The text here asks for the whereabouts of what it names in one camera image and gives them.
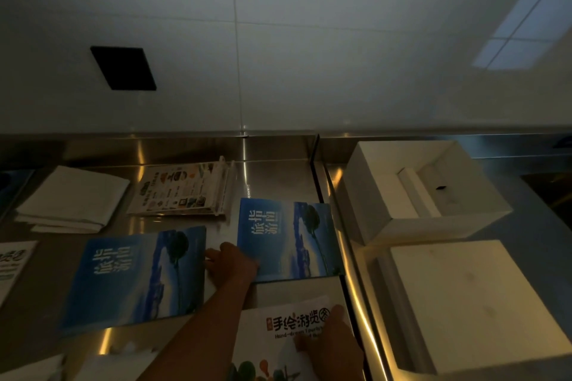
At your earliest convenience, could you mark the person's left hand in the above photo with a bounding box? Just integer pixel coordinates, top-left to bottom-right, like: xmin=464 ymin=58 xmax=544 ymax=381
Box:
xmin=204 ymin=242 xmax=260 ymax=289

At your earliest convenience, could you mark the person's right hand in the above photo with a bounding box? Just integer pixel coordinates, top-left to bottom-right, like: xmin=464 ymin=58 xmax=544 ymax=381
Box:
xmin=296 ymin=304 xmax=366 ymax=381

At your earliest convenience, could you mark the white illustrated map brochure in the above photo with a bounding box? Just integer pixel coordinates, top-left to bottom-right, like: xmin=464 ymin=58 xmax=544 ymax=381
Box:
xmin=229 ymin=295 xmax=355 ymax=381

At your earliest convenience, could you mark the person's left forearm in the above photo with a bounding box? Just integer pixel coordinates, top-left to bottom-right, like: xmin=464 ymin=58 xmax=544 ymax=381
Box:
xmin=136 ymin=276 xmax=257 ymax=381

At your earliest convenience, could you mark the blue travel booklet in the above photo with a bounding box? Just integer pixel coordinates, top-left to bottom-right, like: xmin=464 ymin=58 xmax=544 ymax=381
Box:
xmin=57 ymin=226 xmax=207 ymax=335
xmin=236 ymin=198 xmax=346 ymax=283

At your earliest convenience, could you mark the colourful printed leaflet stack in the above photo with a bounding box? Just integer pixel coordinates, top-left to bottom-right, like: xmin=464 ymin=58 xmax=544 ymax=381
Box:
xmin=127 ymin=156 xmax=235 ymax=217

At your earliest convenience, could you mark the white folded paper stack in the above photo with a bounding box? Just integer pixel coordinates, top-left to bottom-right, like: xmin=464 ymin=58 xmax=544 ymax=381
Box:
xmin=14 ymin=165 xmax=131 ymax=234

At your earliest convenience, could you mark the open white cardboard box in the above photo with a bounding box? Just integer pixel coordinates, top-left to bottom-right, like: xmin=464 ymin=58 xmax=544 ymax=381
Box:
xmin=343 ymin=140 xmax=514 ymax=247

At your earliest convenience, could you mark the white crumpled paper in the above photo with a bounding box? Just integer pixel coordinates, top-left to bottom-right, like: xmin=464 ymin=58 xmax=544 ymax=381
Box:
xmin=0 ymin=349 xmax=158 ymax=381

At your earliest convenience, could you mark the white flat box lid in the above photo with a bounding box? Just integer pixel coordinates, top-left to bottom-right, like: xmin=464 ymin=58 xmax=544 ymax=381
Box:
xmin=390 ymin=240 xmax=572 ymax=375

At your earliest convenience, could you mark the white cardboard box insert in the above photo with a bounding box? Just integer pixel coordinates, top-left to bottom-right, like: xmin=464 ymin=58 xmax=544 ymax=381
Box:
xmin=397 ymin=165 xmax=444 ymax=219

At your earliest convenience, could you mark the white green-print leaflet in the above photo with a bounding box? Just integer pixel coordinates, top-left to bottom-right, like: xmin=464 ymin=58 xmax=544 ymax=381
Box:
xmin=0 ymin=241 xmax=39 ymax=307

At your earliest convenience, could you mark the black square wall panel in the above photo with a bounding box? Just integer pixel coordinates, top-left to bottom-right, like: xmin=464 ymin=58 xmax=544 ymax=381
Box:
xmin=90 ymin=46 xmax=157 ymax=91

